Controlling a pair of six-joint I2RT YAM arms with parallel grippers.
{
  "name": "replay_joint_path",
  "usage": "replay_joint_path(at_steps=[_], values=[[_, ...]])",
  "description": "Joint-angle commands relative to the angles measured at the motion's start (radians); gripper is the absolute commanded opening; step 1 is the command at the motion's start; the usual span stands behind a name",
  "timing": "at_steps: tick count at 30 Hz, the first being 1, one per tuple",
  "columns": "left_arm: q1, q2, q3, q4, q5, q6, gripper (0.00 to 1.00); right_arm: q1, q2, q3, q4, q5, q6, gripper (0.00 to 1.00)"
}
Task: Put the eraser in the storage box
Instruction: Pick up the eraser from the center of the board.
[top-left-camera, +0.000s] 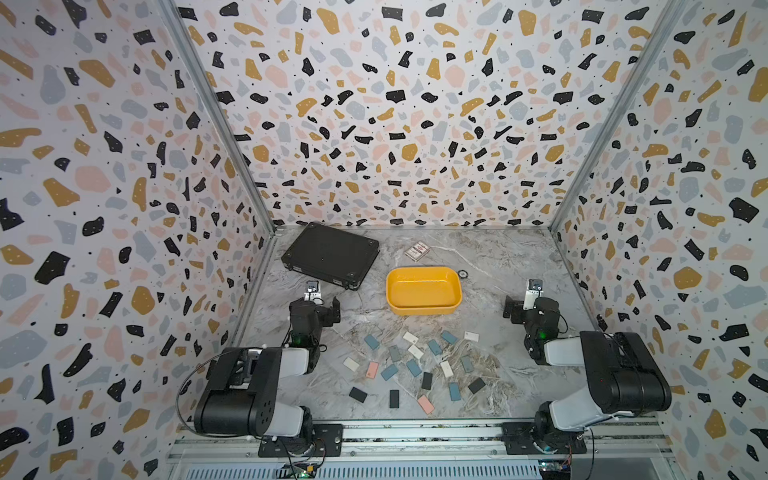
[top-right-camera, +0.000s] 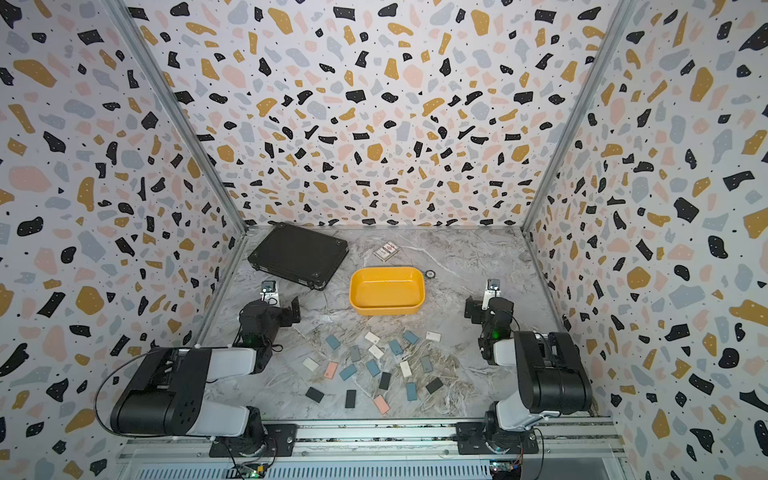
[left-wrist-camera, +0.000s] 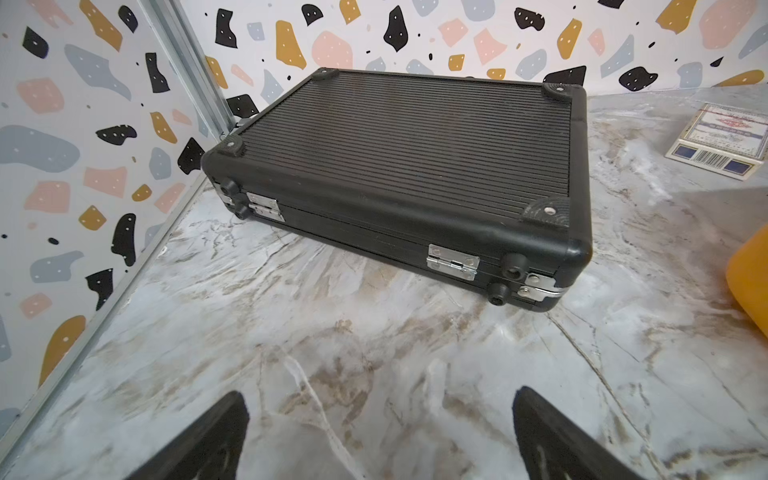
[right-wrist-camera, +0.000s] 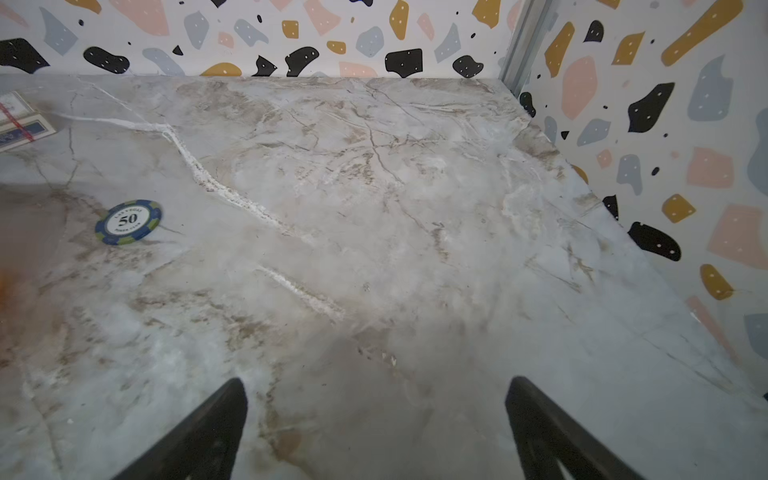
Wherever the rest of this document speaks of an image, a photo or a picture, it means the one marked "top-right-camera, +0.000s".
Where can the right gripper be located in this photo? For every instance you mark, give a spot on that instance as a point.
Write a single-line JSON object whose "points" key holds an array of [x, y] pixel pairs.
{"points": [[486, 309]]}

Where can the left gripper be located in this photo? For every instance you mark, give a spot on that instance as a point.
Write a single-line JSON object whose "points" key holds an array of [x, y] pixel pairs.
{"points": [[279, 312]]}

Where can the teal eraser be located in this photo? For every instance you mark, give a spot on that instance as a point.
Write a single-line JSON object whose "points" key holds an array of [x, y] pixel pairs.
{"points": [[395, 347], [411, 392], [410, 337], [333, 342], [347, 372]]}

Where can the pink eraser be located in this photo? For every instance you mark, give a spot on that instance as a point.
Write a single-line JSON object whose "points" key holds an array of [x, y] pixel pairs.
{"points": [[331, 370], [381, 404]]}

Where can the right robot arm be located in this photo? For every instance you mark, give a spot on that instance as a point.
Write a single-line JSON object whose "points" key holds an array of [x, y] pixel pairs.
{"points": [[551, 380]]}

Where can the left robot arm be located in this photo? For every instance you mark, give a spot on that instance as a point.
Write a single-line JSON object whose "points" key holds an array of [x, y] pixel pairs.
{"points": [[165, 397]]}

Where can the yellow storage box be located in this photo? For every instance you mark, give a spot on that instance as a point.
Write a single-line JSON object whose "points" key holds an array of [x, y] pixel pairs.
{"points": [[387, 291]]}

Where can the black eraser far left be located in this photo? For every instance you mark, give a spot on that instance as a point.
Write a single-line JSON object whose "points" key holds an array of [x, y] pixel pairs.
{"points": [[315, 394]]}

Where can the black eraser right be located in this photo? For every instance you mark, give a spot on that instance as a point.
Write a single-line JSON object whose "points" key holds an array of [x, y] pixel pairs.
{"points": [[434, 385]]}

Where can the white eraser top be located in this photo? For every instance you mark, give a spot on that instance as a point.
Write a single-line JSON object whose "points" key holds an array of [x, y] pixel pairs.
{"points": [[372, 337]]}

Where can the playing card box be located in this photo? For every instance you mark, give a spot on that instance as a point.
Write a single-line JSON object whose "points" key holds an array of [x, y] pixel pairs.
{"points": [[387, 251]]}

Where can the teal eraser middle low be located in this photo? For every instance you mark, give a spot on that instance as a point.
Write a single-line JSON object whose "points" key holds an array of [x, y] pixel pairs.
{"points": [[373, 368]]}

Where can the black eraser bottom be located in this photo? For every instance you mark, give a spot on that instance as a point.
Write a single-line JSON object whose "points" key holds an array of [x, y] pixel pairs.
{"points": [[350, 399]]}

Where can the pink eraser bottom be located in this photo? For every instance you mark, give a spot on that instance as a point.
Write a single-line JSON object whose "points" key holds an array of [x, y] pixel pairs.
{"points": [[381, 404]]}

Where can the black flat case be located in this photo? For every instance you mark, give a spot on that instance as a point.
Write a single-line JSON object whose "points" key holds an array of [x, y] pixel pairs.
{"points": [[299, 255]]}

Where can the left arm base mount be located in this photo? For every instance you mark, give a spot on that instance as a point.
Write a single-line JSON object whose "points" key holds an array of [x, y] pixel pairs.
{"points": [[262, 442]]}

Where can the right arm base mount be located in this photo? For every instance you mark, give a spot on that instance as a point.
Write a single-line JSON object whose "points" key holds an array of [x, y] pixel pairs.
{"points": [[478, 438]]}

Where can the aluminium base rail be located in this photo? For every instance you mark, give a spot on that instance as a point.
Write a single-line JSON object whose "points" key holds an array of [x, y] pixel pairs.
{"points": [[571, 447]]}

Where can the right aluminium corner post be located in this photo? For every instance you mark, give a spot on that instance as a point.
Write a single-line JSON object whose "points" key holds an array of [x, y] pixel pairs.
{"points": [[616, 27]]}

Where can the aluminium corner post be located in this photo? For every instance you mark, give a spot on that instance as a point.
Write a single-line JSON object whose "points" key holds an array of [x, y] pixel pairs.
{"points": [[120, 16], [616, 27]]}

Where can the left aluminium corner post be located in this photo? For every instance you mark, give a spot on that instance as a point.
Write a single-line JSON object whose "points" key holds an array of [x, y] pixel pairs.
{"points": [[120, 16]]}

